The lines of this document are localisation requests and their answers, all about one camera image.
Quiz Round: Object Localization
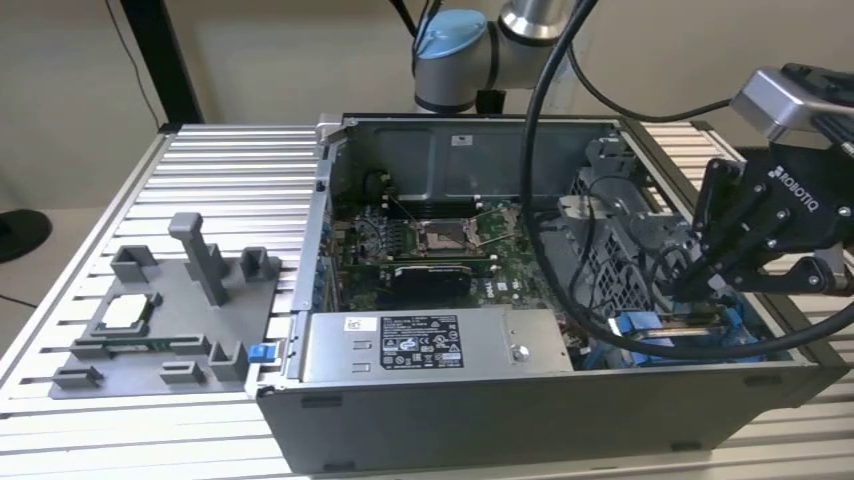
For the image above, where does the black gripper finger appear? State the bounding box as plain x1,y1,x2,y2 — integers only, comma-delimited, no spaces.
679,214,839,304
670,157,763,304

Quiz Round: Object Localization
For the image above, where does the black sleeved disk wire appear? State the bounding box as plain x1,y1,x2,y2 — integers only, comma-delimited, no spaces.
650,239,726,319

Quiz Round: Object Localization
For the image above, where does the hard disk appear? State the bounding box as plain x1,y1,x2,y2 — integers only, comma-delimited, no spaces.
616,299,799,364

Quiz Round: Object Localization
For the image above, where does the green motherboard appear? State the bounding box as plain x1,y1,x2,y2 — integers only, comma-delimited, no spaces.
329,197,575,321

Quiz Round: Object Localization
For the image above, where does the CPU socket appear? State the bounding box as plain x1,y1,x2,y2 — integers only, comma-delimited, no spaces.
409,217,482,259

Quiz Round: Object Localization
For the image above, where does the black graphics card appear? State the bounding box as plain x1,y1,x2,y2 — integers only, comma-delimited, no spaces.
388,263,476,307

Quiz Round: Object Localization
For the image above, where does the thin metal locking lever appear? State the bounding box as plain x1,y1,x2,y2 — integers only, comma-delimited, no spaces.
388,193,428,227

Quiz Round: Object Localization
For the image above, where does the black and grey PC case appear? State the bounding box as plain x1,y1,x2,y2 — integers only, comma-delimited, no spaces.
256,112,842,474

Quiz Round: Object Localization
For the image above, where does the silver power supply unit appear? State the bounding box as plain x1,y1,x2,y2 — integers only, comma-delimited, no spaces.
296,308,575,379

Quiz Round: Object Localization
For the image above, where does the grey parts rack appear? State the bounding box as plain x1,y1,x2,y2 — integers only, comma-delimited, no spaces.
49,211,297,401

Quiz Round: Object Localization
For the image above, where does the silver CPU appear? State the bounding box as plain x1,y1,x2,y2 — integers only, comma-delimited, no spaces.
97,293,153,331

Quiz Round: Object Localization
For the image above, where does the black round base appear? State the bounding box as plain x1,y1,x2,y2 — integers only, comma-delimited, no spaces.
0,208,53,265

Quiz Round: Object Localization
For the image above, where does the thin black camera cable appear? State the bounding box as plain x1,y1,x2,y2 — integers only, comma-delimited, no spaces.
566,29,735,125

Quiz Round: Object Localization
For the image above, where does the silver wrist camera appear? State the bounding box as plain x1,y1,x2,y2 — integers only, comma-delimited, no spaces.
728,63,854,147

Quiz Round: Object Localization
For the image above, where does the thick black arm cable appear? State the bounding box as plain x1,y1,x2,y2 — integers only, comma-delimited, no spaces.
519,0,854,351

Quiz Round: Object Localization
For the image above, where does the black cable bundle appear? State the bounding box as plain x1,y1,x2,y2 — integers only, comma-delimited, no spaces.
384,0,443,56

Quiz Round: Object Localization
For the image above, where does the black upright post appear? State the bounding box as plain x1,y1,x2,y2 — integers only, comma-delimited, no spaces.
117,0,205,126

